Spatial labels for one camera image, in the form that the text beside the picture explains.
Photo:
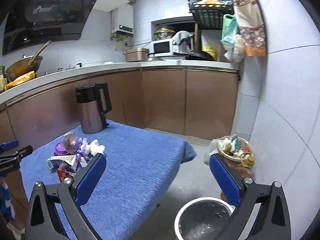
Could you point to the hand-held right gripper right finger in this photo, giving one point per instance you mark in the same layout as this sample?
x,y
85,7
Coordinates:
x,y
225,180

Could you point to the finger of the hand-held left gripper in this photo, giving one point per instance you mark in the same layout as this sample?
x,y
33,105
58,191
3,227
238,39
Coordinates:
x,y
23,152

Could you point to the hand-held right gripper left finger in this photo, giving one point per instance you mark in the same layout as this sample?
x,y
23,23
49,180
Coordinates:
x,y
90,177

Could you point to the white tissue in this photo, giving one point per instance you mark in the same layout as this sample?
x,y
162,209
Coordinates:
x,y
96,147

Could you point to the white printed packet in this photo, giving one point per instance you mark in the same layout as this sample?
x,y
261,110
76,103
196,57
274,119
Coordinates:
x,y
61,160

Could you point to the purple plastic cup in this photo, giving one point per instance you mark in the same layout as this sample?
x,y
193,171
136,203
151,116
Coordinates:
x,y
60,149

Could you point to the clear plastic bag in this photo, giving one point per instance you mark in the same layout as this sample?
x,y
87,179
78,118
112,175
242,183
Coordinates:
x,y
69,138

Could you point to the steel bin with white rim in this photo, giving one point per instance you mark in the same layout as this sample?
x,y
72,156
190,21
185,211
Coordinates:
x,y
200,220

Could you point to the amber oil bottle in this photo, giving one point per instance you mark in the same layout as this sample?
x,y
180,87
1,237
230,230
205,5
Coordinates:
x,y
246,172

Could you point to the beige bin full of waste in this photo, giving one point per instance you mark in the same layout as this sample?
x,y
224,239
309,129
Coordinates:
x,y
232,158

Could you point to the purple wrapper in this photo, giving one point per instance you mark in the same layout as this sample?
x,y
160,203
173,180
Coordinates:
x,y
81,152

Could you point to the red yellow snack wrapper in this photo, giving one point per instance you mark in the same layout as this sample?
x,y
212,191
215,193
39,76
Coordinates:
x,y
62,173

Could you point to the translucent plastic bag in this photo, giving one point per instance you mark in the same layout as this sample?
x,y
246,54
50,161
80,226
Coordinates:
x,y
210,152

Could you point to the blue white patterned clothing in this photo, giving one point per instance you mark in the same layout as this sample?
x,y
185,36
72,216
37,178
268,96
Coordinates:
x,y
5,197

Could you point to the blue terry towel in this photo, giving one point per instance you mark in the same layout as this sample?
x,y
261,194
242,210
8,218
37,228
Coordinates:
x,y
140,160

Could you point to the steel black electric kettle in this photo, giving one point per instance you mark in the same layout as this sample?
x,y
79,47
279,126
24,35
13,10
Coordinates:
x,y
91,112

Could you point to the yellow packet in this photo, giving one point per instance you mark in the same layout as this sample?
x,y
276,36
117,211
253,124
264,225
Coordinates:
x,y
21,80

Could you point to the dark glass bottle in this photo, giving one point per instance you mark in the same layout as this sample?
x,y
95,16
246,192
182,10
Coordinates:
x,y
2,78

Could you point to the brown kitchen cabinet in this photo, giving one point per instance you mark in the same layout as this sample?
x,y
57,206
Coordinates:
x,y
200,100

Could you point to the gas stove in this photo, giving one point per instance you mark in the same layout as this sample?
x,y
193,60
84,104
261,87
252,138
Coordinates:
x,y
62,68

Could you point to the black frying pan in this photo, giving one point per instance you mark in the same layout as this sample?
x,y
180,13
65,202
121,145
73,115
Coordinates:
x,y
200,55

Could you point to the yellow lidded container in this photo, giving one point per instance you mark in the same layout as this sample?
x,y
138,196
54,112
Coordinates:
x,y
209,52

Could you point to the hanging plastic bags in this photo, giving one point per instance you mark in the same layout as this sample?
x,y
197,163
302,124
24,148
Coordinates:
x,y
236,47

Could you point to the black white kitchen appliance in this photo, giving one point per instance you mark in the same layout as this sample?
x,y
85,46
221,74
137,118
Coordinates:
x,y
186,47

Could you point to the black range hood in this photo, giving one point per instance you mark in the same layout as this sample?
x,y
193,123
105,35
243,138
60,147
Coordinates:
x,y
50,12

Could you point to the brass pipe fittings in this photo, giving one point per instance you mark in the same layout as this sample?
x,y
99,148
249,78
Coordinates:
x,y
117,37

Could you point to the white microwave oven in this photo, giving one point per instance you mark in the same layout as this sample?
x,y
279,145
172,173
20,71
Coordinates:
x,y
162,47

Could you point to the grey cloth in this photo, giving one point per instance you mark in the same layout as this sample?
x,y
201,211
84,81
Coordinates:
x,y
181,36

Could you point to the metal pot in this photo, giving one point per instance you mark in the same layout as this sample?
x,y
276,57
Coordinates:
x,y
163,33

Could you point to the white water heater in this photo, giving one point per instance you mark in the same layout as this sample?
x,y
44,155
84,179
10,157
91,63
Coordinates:
x,y
123,17

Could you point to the floral patchwork apron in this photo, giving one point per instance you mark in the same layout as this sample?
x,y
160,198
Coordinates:
x,y
250,12

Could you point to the black wall rack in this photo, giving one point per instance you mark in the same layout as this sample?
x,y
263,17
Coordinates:
x,y
210,17

